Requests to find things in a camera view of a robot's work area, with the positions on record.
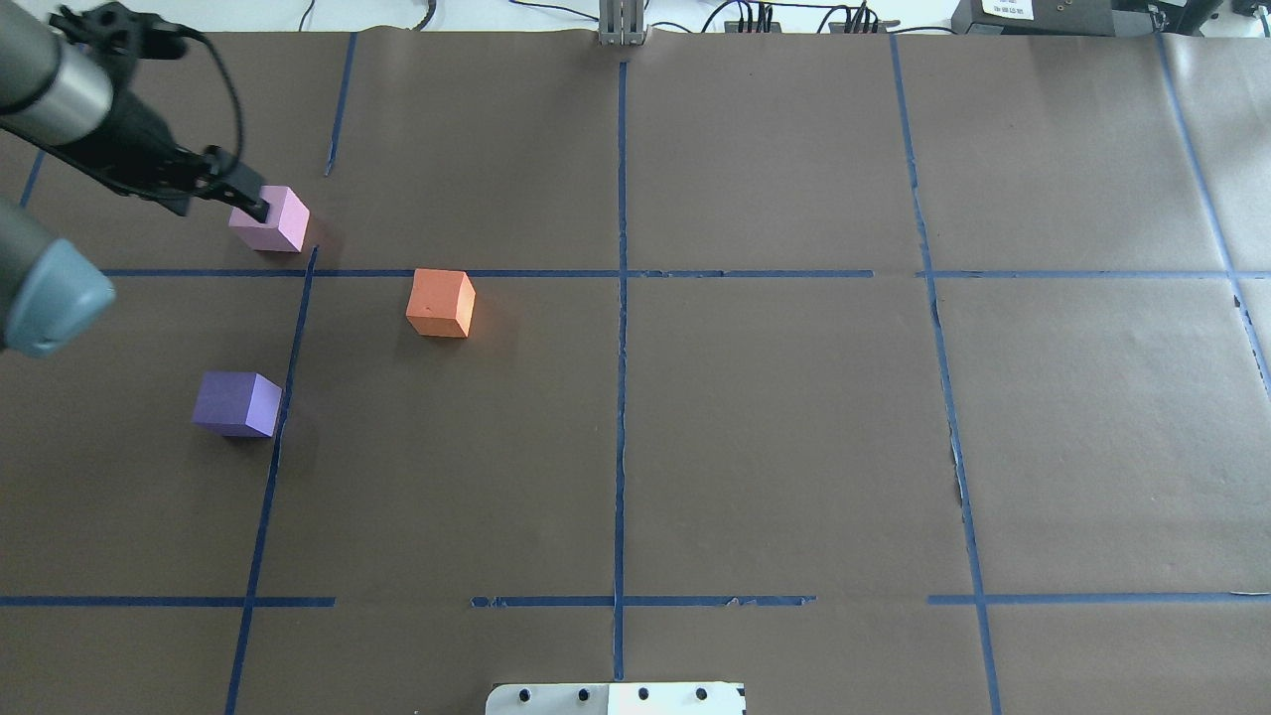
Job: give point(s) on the camera cable black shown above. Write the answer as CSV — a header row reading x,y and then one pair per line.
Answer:
x,y
232,93

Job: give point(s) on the black control box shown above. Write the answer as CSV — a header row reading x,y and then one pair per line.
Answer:
x,y
1049,18

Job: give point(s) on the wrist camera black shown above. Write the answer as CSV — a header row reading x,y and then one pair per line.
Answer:
x,y
113,29

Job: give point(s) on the black power strip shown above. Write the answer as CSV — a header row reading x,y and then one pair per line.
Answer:
x,y
757,26
863,27

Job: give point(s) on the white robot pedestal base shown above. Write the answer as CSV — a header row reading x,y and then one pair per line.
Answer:
x,y
709,697

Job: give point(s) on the black power strip left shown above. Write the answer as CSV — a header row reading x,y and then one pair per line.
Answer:
x,y
757,26

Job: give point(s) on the orange foam cube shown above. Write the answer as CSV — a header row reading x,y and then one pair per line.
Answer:
x,y
441,303

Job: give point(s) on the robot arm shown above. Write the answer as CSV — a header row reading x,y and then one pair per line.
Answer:
x,y
66,89

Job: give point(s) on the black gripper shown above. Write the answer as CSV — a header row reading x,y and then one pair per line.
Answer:
x,y
127,139

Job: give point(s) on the dark purple foam cube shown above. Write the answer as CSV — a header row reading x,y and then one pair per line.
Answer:
x,y
237,404

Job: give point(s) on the black power strip right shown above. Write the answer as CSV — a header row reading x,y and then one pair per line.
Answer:
x,y
863,27

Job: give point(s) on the light pink foam cube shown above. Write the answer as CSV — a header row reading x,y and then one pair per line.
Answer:
x,y
283,229

